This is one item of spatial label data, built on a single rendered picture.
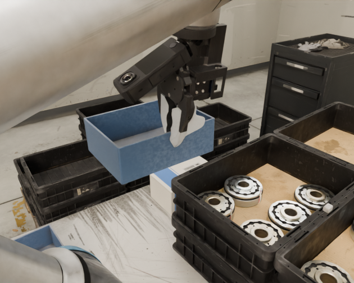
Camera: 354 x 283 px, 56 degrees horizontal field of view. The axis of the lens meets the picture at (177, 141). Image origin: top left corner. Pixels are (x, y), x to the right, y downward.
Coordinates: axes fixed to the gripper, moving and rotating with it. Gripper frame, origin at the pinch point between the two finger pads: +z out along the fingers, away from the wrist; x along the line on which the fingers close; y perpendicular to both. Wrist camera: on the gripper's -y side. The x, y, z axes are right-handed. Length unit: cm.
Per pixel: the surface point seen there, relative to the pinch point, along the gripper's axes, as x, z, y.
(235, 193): 3.3, 26.8, 23.7
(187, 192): 3.5, 19.6, 8.0
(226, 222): -8.6, 17.9, 9.3
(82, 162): 92, 77, 8
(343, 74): 65, 45, 164
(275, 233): -12.4, 24.2, 21.6
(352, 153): 2, 30, 73
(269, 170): 9, 30, 42
